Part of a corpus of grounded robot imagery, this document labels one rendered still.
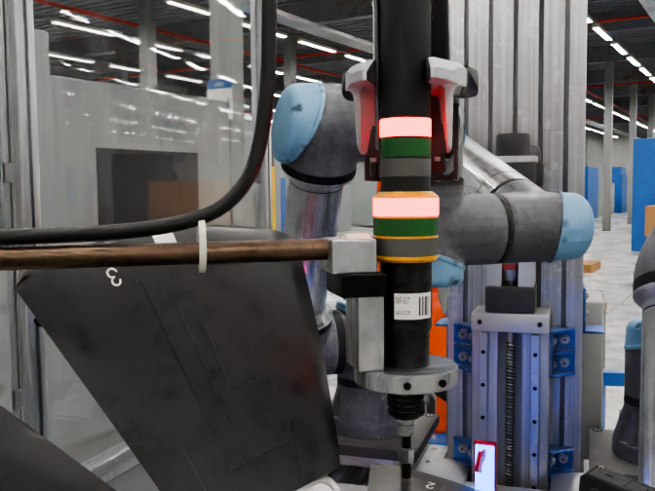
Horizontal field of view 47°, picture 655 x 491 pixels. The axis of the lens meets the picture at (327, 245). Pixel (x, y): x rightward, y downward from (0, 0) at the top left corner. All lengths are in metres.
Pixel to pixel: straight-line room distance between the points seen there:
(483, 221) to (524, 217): 0.05
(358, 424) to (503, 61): 0.71
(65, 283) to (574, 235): 0.51
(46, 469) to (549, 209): 0.60
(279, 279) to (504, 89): 0.93
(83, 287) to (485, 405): 0.98
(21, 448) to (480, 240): 0.54
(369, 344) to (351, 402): 0.87
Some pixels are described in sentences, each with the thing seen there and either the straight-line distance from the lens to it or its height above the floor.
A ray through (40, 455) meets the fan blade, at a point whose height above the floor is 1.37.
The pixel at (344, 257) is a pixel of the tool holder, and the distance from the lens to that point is 0.48.
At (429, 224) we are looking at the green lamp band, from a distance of 0.49.
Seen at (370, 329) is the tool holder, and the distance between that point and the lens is 0.49.
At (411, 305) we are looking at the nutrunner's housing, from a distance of 0.49.
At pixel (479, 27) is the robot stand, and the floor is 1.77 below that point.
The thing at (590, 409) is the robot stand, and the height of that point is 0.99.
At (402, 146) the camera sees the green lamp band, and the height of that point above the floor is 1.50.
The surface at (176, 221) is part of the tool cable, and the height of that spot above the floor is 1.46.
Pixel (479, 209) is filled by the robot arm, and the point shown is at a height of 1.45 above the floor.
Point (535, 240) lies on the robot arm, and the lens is 0.80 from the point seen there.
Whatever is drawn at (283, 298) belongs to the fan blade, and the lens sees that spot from 0.58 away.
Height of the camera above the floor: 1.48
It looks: 4 degrees down
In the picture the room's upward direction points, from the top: 1 degrees counter-clockwise
